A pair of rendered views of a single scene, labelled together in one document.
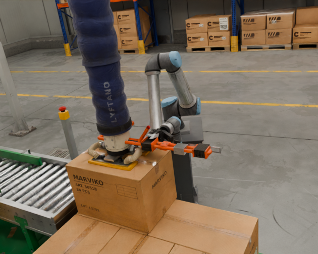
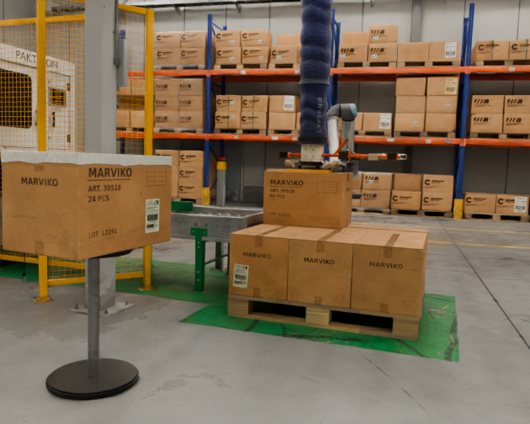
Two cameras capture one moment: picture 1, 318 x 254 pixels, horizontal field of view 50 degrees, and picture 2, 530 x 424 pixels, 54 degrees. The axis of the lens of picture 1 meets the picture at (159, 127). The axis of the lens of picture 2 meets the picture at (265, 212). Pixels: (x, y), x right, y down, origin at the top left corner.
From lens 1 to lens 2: 2.56 m
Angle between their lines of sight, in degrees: 22
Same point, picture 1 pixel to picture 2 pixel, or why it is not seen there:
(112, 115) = (319, 126)
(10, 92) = not seen: hidden behind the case
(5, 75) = not seen: hidden behind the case
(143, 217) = (338, 212)
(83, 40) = (310, 62)
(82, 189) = (277, 194)
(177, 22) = (250, 177)
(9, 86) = not seen: hidden behind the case
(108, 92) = (320, 106)
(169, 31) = (239, 187)
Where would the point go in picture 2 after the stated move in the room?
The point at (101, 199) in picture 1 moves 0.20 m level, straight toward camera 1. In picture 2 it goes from (296, 201) to (310, 204)
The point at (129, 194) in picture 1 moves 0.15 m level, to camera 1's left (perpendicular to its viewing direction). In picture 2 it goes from (330, 189) to (310, 188)
